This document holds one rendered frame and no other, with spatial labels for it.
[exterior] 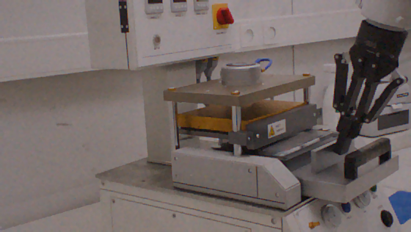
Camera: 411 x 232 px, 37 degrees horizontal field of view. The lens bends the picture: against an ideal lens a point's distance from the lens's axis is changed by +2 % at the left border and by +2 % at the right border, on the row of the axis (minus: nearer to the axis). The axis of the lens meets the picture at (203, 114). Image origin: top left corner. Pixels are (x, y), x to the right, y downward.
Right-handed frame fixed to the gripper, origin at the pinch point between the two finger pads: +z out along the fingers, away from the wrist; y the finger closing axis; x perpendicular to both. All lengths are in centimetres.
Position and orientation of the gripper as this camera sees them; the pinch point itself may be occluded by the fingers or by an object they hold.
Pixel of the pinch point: (346, 134)
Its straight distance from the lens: 109.6
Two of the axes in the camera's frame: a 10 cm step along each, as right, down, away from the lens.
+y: 7.3, 4.1, -5.4
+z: -2.1, 9.0, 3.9
